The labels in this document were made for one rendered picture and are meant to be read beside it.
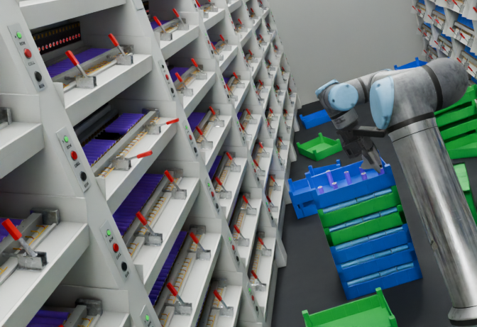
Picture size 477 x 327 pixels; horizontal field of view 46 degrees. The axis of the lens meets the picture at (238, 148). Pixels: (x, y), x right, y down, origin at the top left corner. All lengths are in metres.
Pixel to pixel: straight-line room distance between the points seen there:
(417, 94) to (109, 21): 0.88
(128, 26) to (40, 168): 0.72
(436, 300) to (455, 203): 0.88
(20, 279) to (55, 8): 0.58
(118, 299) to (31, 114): 0.38
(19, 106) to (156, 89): 0.72
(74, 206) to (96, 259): 0.11
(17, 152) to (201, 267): 0.81
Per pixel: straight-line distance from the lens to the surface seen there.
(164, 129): 1.60
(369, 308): 2.23
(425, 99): 1.39
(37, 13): 1.19
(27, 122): 1.06
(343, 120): 2.06
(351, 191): 2.12
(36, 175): 1.09
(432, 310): 2.16
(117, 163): 1.32
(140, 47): 1.69
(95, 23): 1.73
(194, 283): 1.58
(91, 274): 1.14
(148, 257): 1.33
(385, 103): 1.36
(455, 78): 1.43
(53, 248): 1.01
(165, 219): 1.50
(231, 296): 1.86
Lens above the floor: 1.26
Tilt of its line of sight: 16 degrees down
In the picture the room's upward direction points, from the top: 20 degrees counter-clockwise
